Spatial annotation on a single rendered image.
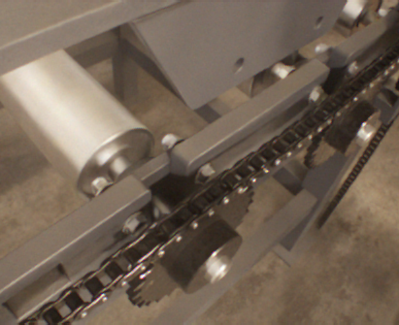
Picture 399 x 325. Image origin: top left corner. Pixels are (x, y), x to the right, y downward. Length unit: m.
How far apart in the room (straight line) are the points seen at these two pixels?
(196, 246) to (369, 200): 1.35
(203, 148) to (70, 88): 0.19
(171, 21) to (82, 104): 0.22
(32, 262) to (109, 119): 0.19
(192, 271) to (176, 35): 0.21
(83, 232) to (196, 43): 0.18
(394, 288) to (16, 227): 1.33
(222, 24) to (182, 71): 0.05
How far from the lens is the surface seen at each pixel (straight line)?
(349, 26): 0.83
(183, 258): 0.39
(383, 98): 0.75
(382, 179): 1.79
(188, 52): 0.31
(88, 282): 0.33
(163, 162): 0.41
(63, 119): 0.47
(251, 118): 0.43
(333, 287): 1.44
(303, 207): 1.13
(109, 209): 0.35
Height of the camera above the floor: 1.24
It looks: 52 degrees down
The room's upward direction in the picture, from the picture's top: 11 degrees clockwise
